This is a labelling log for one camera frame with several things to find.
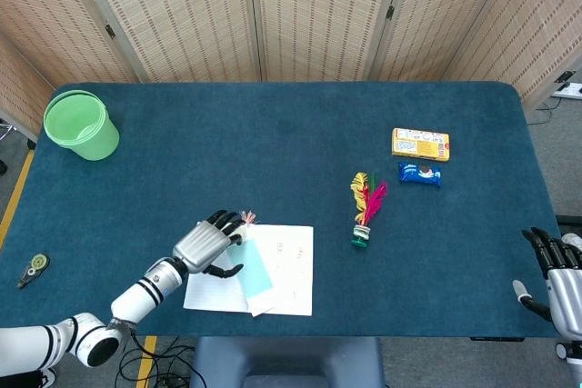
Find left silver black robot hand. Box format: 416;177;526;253
172;209;249;281

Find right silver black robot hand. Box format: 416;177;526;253
512;226;582;339

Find teal white tasselled bookmark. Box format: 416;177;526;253
226;209;279;319

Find white lined paper notebook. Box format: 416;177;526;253
182;224;315;318

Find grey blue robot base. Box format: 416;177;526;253
189;336;386;388

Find yellow floor tape strip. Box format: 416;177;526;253
135;335;158;388
0;149;36;248

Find blue felt table cover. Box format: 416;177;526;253
0;82;561;339

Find green plastic bucket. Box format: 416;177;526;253
43;89;121;162

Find colourful feather shuttlecock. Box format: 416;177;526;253
348;171;389;249

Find correction tape dispenser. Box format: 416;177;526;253
16;252;51;289

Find blue cookie packet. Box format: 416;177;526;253
397;160;443;189

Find white power strip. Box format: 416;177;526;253
551;82;582;99

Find yellow cardboard box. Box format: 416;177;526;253
391;127;451;163

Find woven folding screen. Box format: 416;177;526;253
0;0;582;144

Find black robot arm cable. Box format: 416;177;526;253
129;332;160;358

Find black floor cables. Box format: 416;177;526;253
113;345;196;388

